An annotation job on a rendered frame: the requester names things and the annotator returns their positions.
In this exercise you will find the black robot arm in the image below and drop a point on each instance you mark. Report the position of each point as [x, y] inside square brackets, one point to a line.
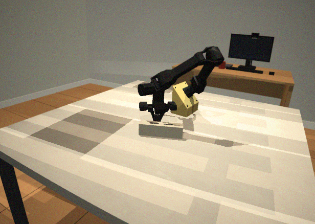
[167, 78]

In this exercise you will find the black two-prong charger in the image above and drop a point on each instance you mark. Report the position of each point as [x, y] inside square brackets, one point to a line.
[157, 117]

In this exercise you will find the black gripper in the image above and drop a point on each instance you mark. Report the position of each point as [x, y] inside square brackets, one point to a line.
[143, 106]

